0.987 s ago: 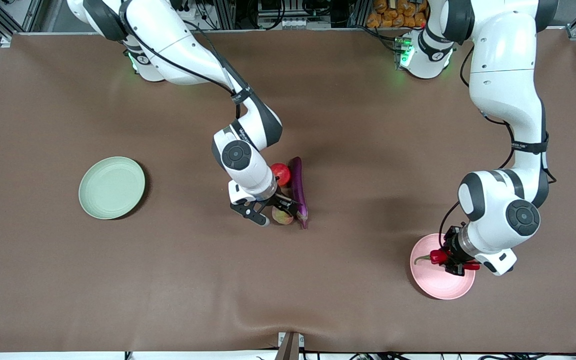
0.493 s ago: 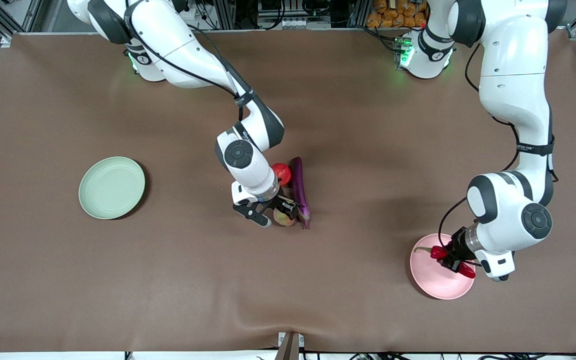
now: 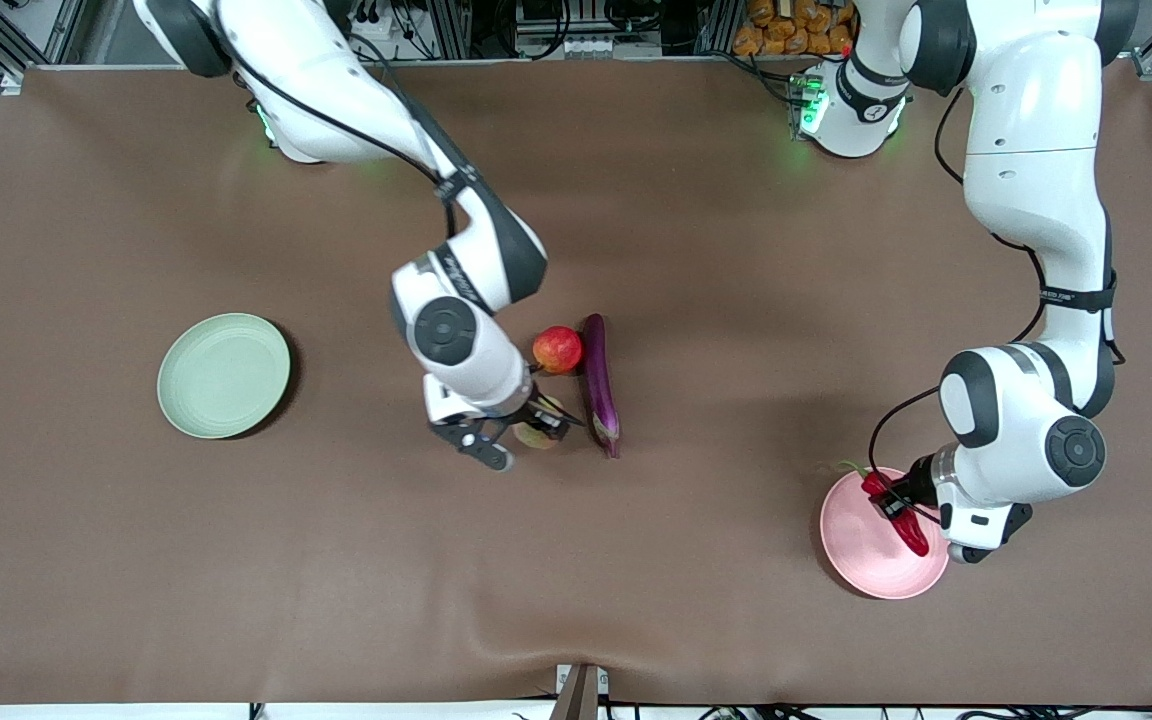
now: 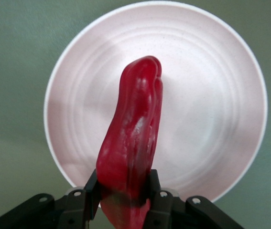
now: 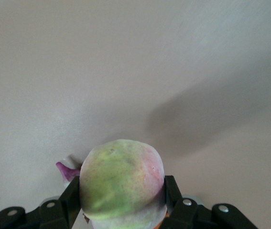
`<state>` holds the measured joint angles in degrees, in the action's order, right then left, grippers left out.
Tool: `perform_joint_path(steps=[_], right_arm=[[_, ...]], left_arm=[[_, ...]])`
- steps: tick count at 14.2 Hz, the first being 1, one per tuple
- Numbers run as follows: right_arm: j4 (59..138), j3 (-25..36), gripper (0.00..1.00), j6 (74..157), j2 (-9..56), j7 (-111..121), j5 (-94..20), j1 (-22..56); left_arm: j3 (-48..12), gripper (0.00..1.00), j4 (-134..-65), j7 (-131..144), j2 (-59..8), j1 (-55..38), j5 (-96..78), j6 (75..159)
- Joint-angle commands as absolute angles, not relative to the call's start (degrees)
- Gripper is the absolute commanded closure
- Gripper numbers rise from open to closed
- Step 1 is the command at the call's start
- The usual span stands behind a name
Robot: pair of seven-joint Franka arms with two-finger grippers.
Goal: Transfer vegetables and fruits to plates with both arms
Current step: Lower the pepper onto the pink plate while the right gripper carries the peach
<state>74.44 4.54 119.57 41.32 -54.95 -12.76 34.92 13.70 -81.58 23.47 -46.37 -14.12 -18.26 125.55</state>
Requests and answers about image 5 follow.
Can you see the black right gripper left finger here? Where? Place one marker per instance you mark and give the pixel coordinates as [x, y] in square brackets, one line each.
[58, 212]

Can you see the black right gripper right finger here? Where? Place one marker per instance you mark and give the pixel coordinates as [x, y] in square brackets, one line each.
[185, 214]

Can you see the purple eggplant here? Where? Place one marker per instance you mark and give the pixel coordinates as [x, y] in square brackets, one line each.
[67, 170]

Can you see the yellow-pink peach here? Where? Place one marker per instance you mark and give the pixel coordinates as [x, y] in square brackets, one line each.
[121, 181]

